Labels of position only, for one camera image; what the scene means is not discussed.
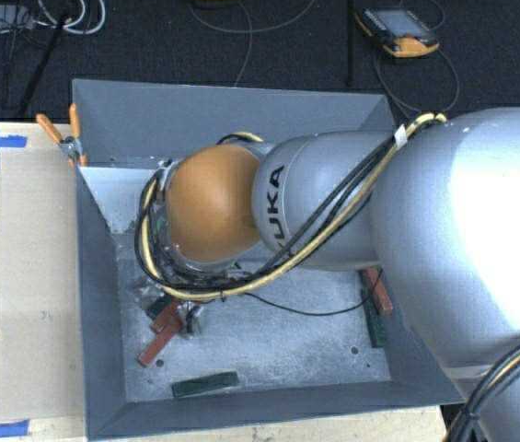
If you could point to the short red-brown flat block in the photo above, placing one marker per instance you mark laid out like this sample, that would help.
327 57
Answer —
165 317

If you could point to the grey metal bin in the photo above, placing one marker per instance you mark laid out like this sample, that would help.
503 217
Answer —
269 339

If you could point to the pale cardboard board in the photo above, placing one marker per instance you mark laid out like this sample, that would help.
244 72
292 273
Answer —
34 270

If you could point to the dark green flat block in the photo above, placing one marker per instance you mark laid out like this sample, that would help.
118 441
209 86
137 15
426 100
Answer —
377 327
204 384
156 307

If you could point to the long red-brown flat block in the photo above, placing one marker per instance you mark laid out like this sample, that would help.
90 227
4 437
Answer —
158 345

